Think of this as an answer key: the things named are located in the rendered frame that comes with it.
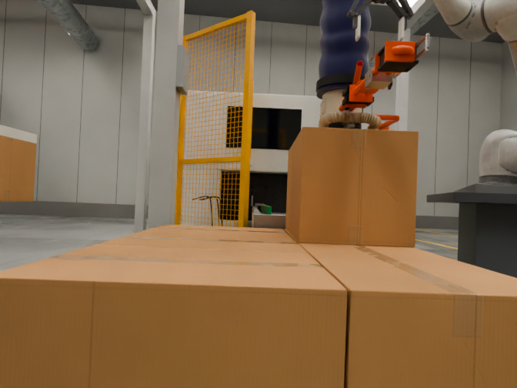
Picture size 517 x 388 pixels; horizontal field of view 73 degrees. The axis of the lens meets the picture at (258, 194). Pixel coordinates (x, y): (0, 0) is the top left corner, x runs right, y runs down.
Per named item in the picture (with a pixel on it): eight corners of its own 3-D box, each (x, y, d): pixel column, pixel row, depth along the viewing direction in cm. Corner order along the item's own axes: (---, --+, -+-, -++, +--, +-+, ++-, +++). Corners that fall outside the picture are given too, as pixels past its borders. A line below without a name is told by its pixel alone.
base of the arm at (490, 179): (502, 194, 172) (503, 183, 172) (532, 189, 150) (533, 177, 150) (463, 191, 174) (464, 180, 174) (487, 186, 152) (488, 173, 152)
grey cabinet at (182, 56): (181, 95, 268) (182, 56, 268) (188, 95, 268) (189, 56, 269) (175, 86, 248) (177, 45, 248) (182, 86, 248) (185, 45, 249)
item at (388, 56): (374, 72, 95) (374, 54, 95) (401, 73, 95) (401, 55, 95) (385, 60, 86) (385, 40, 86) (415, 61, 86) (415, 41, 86)
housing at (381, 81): (363, 88, 107) (363, 74, 108) (385, 89, 107) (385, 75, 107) (370, 81, 100) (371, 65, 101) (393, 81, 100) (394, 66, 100)
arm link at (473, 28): (446, 4, 141) (482, -13, 129) (468, 26, 150) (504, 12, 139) (442, 34, 139) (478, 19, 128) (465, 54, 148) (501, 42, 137)
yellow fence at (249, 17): (165, 274, 304) (175, 36, 308) (174, 272, 312) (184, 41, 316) (241, 293, 252) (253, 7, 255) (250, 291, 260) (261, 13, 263)
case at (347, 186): (285, 228, 179) (288, 150, 179) (362, 231, 179) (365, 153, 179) (298, 242, 119) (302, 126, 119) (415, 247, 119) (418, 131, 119)
